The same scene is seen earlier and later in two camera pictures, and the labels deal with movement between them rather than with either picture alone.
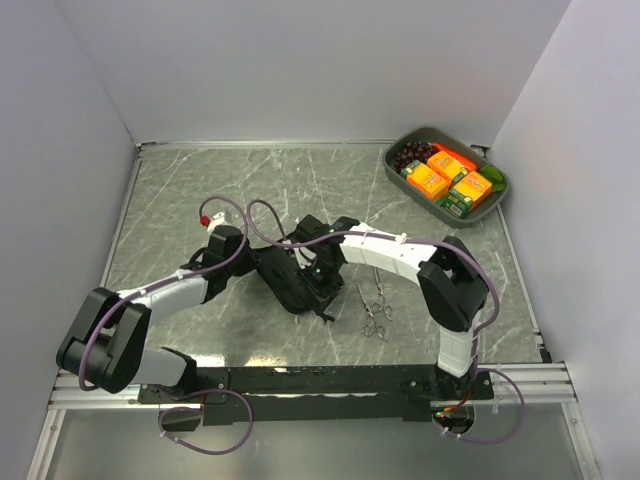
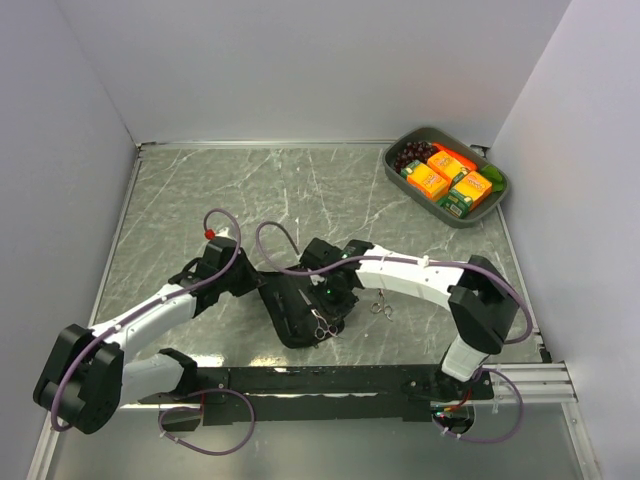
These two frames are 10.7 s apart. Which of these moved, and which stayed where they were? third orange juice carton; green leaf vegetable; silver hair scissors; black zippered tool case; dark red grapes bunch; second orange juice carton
Moved: black zippered tool case; silver hair scissors
Stayed: green leaf vegetable; third orange juice carton; second orange juice carton; dark red grapes bunch
